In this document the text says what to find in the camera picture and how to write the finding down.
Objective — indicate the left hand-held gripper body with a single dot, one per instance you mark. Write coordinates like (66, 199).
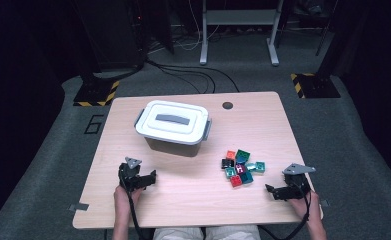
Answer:
(129, 175)

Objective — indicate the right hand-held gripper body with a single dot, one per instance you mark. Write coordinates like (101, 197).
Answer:
(296, 185)

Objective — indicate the blue toy brick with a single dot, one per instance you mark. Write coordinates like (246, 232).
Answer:
(246, 177)

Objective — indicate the clear brown storage box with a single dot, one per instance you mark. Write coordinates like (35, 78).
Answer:
(173, 149)

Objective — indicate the pale teal toy brick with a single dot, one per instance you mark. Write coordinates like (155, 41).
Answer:
(250, 165)

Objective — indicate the red toy brick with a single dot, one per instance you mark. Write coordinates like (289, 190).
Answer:
(235, 181)

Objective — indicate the purple toy brick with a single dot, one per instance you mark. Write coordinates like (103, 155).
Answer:
(239, 168)

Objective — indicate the dark green toy brick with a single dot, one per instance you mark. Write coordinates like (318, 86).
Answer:
(242, 155)

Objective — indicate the black toy brick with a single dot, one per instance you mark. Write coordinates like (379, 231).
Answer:
(227, 163)

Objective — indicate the orange toy brick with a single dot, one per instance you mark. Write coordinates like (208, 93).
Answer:
(230, 154)

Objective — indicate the person's left hand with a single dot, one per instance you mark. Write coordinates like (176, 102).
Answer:
(124, 200)

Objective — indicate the person's right hand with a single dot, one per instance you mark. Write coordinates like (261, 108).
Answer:
(306, 208)

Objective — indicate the grey tape strip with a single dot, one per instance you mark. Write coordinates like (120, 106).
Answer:
(324, 202)
(79, 207)

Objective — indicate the person's pale trousers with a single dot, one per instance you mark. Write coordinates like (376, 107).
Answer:
(183, 234)

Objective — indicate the black stand base hazard stripes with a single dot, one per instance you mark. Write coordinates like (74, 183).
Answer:
(316, 86)
(94, 91)

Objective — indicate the dark round table grommet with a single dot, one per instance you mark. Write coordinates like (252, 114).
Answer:
(227, 105)

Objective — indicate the dark curtain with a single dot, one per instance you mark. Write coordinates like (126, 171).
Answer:
(376, 83)
(16, 100)

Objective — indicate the black equipment cabinet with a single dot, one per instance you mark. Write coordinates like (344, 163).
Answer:
(116, 36)

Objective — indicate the white metal desk frame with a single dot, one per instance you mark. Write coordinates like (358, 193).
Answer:
(239, 16)

